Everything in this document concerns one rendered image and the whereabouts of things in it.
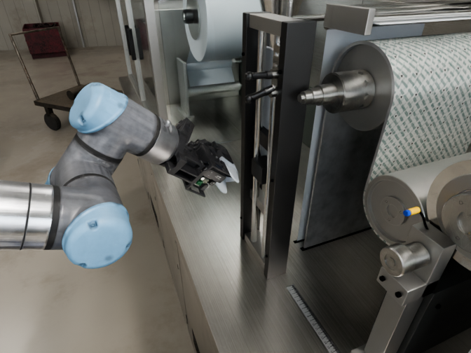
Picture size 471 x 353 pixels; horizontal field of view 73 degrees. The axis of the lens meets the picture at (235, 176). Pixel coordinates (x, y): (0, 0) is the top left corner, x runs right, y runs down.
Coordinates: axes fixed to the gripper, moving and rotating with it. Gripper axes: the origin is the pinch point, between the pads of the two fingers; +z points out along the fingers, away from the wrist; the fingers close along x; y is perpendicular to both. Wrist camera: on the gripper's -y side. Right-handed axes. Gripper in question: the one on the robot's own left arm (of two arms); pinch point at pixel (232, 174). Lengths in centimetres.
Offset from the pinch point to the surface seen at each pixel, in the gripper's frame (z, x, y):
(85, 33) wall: 178, -263, -791
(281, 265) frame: 14.7, -5.3, 17.7
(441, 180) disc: -4.5, 28.7, 28.3
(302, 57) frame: -15.8, 26.0, 5.1
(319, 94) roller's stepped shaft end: -11.8, 24.4, 9.5
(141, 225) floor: 84, -117, -91
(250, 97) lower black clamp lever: -17.4, 16.4, 5.4
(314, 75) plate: 39, 30, -43
